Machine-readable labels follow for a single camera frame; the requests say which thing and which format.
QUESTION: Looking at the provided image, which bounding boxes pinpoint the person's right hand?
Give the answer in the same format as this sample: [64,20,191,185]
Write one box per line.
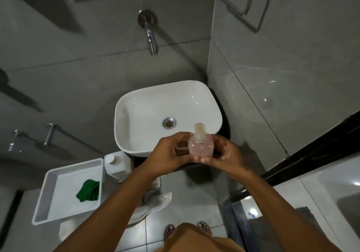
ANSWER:
[201,134,248,181]

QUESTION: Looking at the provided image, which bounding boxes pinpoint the person's left hand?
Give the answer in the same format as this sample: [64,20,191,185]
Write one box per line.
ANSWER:
[146,132,195,174]

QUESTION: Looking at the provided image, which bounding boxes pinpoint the pink soap pump bottle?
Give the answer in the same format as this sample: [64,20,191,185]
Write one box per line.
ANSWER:
[187,122,215,164]

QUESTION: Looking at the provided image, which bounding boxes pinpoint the person's left forearm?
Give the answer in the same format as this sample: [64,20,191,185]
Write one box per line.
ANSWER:
[53,162,170,252]

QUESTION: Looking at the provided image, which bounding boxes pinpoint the person's right forearm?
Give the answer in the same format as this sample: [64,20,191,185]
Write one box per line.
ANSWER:
[225,165,345,252]

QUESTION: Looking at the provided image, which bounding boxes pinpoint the white towel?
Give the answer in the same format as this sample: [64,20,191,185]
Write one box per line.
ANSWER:
[59,177,173,243]

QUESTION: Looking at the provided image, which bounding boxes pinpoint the white ceramic wash basin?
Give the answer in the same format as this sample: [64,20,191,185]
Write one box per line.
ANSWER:
[114,80,223,158]

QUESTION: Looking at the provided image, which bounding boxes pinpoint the person's right sandalled foot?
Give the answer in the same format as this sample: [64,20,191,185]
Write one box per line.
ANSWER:
[197,221,213,237]

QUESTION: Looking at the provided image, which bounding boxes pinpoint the person's sandalled foot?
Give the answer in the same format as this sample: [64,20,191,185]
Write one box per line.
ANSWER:
[197,221,213,237]
[164,224,176,240]

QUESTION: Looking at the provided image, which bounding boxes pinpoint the white plastic bottle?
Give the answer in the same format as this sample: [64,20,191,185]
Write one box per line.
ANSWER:
[104,150,132,183]

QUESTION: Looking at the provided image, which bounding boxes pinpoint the person's left sandalled foot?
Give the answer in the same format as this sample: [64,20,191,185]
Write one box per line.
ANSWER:
[164,224,176,240]

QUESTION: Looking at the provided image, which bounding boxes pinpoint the person's tan clothing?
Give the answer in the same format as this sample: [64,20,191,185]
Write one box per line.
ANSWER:
[163,223,246,252]

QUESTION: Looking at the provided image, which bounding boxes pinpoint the green folded cloth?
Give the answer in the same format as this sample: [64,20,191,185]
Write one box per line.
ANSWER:
[76,179,101,203]

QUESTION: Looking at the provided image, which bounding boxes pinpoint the black stone threshold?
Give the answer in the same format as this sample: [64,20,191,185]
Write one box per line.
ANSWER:
[225,109,360,202]

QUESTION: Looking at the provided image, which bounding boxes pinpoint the white rectangular plastic tray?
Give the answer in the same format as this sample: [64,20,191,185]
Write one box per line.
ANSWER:
[31,158,105,226]

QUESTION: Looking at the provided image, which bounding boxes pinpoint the metal shower door frame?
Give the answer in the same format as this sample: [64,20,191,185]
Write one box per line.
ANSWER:
[219,195,261,252]

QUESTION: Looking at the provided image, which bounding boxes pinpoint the chrome wall faucet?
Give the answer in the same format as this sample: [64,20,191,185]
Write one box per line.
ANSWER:
[137,9,160,56]

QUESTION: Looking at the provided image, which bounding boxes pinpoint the chrome shelf bracket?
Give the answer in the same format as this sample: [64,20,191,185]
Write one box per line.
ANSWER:
[44,123,61,146]

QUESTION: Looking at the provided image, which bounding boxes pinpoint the chrome wall towel rack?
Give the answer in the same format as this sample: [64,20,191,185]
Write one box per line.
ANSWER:
[213,0,279,33]

